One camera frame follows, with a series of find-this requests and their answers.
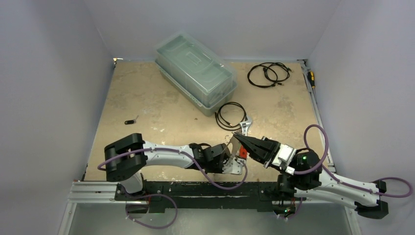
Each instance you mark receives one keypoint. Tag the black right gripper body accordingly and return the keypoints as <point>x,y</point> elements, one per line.
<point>270,152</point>

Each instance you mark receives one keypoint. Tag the clear plastic storage box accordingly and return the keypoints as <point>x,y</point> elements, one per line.
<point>204,78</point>

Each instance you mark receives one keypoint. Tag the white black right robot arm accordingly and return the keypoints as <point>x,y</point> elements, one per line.
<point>301,177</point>

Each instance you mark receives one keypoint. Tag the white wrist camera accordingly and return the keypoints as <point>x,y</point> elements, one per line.
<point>234,166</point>
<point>283,158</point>

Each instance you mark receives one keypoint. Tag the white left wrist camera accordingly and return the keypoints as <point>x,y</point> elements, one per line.
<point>234,166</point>

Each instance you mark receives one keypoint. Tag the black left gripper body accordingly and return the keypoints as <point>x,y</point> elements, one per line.
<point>215,168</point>

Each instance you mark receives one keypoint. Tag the aluminium frame rail right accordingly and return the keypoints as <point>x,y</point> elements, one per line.
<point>312,93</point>

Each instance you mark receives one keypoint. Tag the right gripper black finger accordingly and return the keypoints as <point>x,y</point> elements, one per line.
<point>261,157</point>
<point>252,144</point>

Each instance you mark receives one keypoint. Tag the yellow black screwdriver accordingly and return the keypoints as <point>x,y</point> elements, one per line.
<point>311,79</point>

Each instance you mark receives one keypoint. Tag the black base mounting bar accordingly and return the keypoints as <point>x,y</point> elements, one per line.
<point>260,196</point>

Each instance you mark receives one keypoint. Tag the adjustable wrench red handle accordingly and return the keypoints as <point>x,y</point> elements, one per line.
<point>244,128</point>

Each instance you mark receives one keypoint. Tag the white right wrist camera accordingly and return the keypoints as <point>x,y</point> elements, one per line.
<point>283,158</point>

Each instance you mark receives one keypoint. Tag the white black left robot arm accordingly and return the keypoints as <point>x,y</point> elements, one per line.
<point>125,157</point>

